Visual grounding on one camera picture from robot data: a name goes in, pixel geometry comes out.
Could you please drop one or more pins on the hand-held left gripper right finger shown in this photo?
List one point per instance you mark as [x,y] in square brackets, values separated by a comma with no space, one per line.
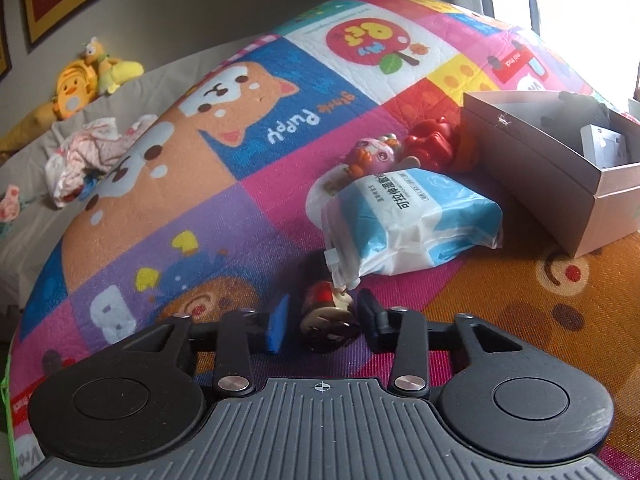
[371,312]

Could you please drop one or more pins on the blue white tissue pack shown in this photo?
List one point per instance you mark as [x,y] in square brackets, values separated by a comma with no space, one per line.
[415,215]

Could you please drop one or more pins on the pile of pink white clothes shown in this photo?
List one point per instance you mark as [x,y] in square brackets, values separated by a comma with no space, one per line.
[87,155]

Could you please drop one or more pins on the long yellow plush toy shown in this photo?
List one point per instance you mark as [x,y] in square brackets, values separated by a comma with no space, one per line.
[27,127]

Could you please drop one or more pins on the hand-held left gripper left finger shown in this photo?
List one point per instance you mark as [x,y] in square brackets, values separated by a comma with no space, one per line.
[277,327]

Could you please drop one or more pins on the small white box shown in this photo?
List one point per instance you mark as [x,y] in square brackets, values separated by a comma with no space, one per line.
[602,145]

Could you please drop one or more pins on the dark red figurine toy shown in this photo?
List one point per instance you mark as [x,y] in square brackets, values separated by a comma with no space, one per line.
[325,305]

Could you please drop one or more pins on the pink doll toy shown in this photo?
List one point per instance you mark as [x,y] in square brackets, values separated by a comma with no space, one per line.
[372,152]

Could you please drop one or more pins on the orange plastic toy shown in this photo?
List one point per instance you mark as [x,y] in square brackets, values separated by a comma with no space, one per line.
[467,152]

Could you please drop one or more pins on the cardboard box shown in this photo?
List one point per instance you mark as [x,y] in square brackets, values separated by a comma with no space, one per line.
[540,180]

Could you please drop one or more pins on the black object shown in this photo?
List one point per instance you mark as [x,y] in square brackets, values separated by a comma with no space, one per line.
[575,107]

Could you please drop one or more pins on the yellow green plush toy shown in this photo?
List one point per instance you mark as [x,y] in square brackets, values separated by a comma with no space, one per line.
[117,70]

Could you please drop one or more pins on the red plastic toy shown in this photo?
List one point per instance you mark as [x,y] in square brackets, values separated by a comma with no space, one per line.
[432,142]

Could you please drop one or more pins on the yellow tiger plush toy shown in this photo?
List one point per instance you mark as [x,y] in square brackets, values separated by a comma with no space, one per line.
[75,87]

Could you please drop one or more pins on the colourful cartoon play mat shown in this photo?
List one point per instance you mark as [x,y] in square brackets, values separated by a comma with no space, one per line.
[200,210]

